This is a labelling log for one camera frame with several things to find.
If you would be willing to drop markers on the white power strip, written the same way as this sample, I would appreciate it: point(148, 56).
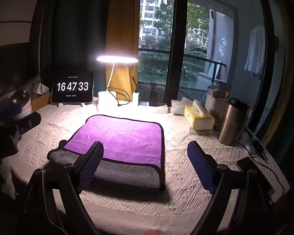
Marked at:
point(159, 108)

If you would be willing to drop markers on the black curtain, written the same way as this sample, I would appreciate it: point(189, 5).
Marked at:
point(76, 29)

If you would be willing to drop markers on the yellow curtain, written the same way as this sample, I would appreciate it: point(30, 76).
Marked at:
point(125, 29)

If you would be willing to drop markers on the stainless steel thermos bottle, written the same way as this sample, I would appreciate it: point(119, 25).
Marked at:
point(231, 124)

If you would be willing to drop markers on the dark window frame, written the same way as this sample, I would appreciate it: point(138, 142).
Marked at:
point(177, 34)

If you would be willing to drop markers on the cardboard box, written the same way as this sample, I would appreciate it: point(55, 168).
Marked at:
point(40, 101)

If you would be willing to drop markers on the yellow tissue box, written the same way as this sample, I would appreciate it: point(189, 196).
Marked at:
point(198, 120)

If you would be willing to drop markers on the white woven storage basket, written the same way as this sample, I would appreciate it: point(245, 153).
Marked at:
point(216, 105)

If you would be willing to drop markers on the white tablet stand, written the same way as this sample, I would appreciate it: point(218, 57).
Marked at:
point(61, 104)

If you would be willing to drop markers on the black flat device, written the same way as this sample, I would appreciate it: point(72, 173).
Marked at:
point(259, 173)

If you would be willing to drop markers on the white desk lamp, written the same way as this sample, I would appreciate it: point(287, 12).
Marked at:
point(107, 100)

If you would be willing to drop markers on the purple and grey towel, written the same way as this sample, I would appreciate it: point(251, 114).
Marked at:
point(120, 137)

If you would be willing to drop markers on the black tablet with clock display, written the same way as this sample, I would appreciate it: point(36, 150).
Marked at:
point(73, 87)

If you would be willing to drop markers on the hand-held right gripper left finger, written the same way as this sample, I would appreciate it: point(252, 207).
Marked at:
point(89, 166)

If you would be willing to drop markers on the white charger plug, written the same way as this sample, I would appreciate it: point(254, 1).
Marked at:
point(135, 99)

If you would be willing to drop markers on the white soft tissue pack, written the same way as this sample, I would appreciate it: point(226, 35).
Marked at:
point(179, 107)

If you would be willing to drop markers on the black charger block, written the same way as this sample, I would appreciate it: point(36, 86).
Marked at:
point(153, 98)

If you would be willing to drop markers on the small white bottle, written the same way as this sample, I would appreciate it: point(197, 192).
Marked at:
point(251, 144)

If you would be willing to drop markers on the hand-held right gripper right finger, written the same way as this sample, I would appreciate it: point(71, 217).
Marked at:
point(201, 166)

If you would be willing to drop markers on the hanging white shirt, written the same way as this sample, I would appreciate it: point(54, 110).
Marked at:
point(254, 51)

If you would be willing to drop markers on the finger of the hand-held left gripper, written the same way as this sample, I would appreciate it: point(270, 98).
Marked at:
point(29, 122)

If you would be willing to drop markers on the white textured tablecloth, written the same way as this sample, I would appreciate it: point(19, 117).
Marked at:
point(183, 173)

